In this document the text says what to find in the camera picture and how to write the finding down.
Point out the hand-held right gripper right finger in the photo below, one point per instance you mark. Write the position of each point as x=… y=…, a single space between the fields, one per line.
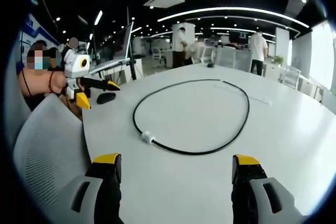
x=252 y=190

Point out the monitor on arm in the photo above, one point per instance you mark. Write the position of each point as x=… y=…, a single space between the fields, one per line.
x=123 y=48

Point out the green potted plant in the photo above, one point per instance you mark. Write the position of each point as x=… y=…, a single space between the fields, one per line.
x=279 y=60

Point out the person's body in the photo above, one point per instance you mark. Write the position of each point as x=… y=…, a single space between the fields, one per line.
x=34 y=100

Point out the white table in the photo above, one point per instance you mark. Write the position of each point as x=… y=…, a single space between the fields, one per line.
x=199 y=119

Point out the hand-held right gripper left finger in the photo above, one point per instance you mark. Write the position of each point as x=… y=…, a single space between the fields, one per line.
x=105 y=190

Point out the black computer mouse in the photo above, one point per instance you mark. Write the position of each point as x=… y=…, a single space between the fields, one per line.
x=210 y=65
x=106 y=97

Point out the person's left forearm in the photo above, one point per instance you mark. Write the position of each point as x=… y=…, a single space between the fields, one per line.
x=32 y=83

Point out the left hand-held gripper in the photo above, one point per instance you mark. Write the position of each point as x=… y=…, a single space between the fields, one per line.
x=75 y=64

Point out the grey mesh office chair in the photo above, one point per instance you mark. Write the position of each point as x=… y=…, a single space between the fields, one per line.
x=50 y=155

